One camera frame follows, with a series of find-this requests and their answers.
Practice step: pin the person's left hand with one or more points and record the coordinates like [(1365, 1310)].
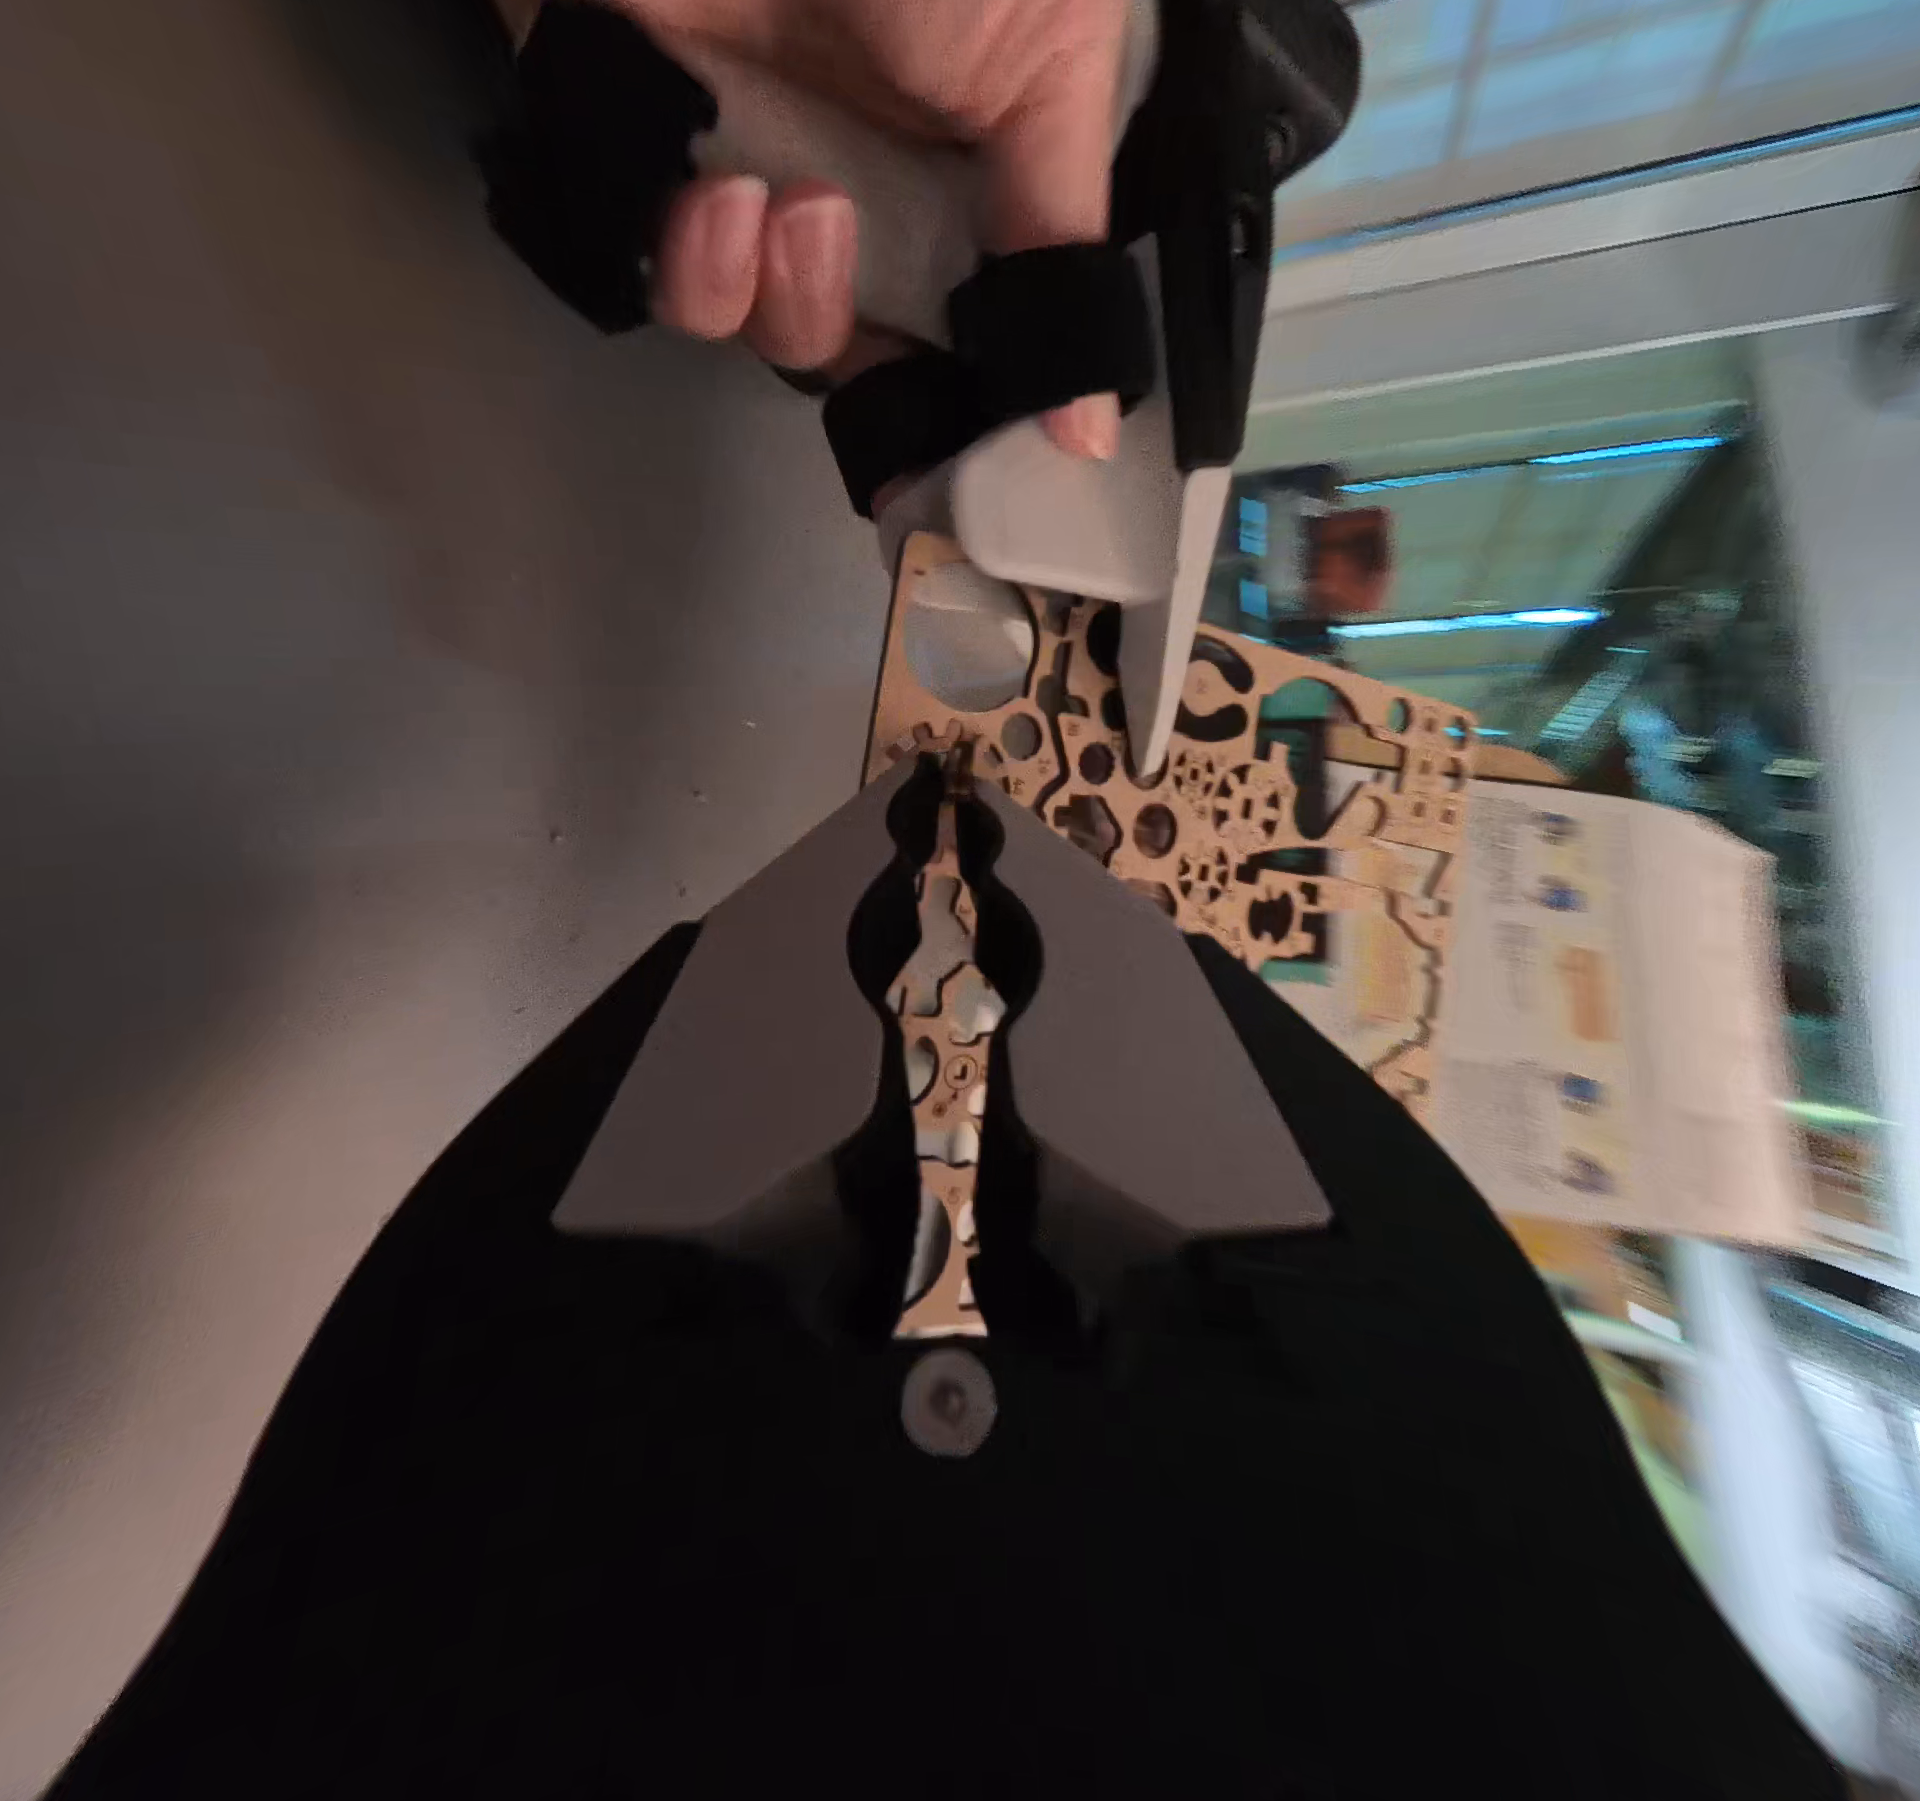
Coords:
[(900, 32)]

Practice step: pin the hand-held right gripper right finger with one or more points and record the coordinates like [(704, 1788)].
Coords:
[(1156, 1080)]

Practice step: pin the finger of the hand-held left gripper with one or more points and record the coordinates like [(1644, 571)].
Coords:
[(1170, 587)]

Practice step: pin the instruction sign board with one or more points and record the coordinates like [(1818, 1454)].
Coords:
[(1620, 1020)]

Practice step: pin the laser-cut wooden parts sheet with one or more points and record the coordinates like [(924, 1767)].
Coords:
[(909, 560)]

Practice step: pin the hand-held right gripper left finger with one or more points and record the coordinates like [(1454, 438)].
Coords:
[(719, 1080)]

